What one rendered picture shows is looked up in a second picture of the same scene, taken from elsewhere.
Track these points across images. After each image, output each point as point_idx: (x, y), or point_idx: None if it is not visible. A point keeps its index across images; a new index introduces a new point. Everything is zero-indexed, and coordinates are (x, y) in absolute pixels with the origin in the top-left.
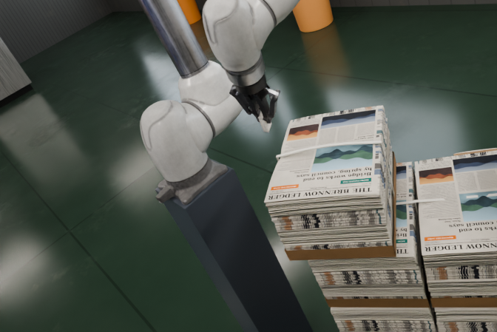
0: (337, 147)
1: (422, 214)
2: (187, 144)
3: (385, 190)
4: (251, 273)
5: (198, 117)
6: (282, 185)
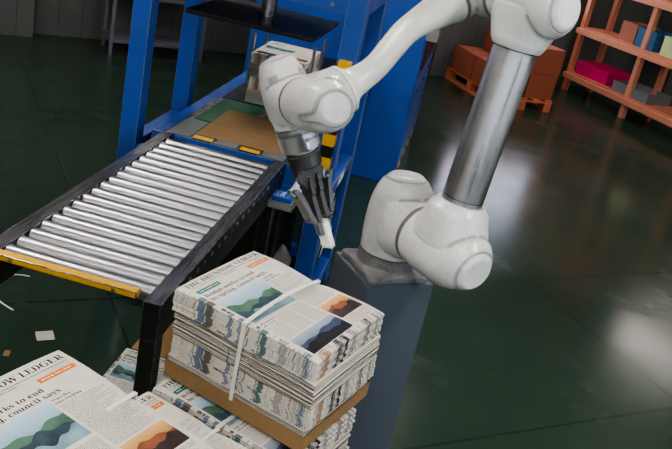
0: (277, 306)
1: (193, 420)
2: (372, 216)
3: (204, 337)
4: None
5: (397, 216)
6: (262, 262)
